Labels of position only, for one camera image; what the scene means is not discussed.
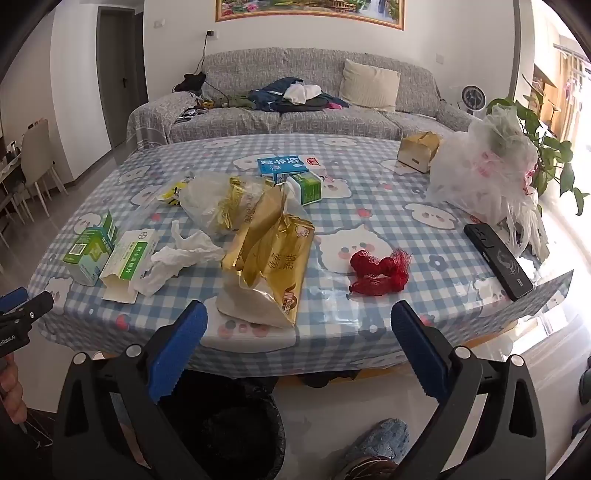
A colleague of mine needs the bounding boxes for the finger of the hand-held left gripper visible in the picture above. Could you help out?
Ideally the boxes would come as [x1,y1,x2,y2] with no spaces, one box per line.
[0,291,55,326]
[0,287,29,312]

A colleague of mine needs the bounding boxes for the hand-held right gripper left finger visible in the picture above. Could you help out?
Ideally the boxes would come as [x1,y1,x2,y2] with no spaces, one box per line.
[53,300,208,480]

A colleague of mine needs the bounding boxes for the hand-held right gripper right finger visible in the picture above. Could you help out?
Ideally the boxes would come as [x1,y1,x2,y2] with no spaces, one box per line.
[390,300,548,480]

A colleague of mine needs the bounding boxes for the black-lined trash bin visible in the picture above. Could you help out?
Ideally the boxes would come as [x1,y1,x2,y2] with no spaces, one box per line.
[159,369,287,480]

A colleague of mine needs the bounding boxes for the white tissue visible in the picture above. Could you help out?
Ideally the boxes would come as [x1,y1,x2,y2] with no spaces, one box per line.
[139,220,227,296]

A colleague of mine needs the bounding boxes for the yellow snack wrapper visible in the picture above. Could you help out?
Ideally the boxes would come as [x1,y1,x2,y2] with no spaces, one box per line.
[157,178,195,207]

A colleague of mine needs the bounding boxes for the blue milk carton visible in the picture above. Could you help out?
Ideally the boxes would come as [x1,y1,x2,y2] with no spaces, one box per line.
[257,154,310,185]

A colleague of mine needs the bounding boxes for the person's left hand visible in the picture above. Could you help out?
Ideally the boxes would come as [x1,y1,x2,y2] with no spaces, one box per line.
[0,353,25,418]

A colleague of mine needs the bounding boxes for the blue fuzzy slipper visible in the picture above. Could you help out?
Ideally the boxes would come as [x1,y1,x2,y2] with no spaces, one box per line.
[332,418,411,480]

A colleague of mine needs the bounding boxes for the red mesh net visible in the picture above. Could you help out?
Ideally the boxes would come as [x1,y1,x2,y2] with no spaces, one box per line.
[349,248,411,297]

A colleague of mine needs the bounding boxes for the white and green medicine box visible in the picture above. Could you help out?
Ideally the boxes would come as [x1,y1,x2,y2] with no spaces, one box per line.
[99,229,160,304]

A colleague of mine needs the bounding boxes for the gold tissue packet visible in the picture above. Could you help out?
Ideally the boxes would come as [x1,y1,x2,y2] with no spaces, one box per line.
[217,187,315,329]

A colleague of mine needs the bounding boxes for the beige dining chair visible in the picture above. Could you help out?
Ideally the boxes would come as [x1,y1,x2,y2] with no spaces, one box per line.
[14,119,68,217]

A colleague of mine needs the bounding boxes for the clear plastic bag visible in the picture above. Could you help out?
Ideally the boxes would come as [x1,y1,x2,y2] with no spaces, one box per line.
[179,173,278,238]

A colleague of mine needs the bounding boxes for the blue checked bear tablecloth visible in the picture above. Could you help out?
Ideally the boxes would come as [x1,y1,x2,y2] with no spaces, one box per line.
[28,134,575,374]

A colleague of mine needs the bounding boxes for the gold foil wrappers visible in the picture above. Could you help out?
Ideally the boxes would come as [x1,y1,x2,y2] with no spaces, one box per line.
[217,176,259,232]

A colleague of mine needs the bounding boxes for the white plastic bag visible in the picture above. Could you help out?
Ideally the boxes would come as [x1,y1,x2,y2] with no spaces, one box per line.
[425,104,550,259]

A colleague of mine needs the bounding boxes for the green and white carton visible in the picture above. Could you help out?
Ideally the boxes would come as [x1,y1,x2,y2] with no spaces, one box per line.
[277,172,322,207]

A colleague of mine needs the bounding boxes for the tan paper box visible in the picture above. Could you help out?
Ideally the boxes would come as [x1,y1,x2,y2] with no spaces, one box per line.
[398,131,441,174]

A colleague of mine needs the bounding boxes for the grey covered sofa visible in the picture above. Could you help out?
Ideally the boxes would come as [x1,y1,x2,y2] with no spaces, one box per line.
[127,47,476,151]

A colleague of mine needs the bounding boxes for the green potted plant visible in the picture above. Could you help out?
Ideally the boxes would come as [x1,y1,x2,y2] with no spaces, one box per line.
[489,74,589,215]

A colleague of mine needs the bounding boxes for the dark grey door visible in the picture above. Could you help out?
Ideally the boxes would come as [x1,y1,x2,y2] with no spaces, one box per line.
[97,7,149,148]

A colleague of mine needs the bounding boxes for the olive green cloth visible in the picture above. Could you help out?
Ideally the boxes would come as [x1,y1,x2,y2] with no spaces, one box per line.
[210,92,254,110]

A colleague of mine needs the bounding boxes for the white standing fan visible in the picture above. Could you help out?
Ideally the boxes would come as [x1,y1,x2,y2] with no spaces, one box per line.
[462,84,488,123]

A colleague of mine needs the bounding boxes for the black cloth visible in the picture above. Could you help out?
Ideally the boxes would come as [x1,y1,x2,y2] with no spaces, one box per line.
[174,72,208,92]

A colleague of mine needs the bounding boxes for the pile of clothes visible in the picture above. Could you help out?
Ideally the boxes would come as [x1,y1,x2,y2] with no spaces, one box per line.
[248,77,345,113]

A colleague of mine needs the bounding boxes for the cream pillow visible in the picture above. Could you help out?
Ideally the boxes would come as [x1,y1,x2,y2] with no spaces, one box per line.
[339,58,402,112]

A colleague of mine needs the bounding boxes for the framed landscape picture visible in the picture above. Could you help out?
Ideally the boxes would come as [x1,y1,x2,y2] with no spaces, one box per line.
[215,0,405,31]

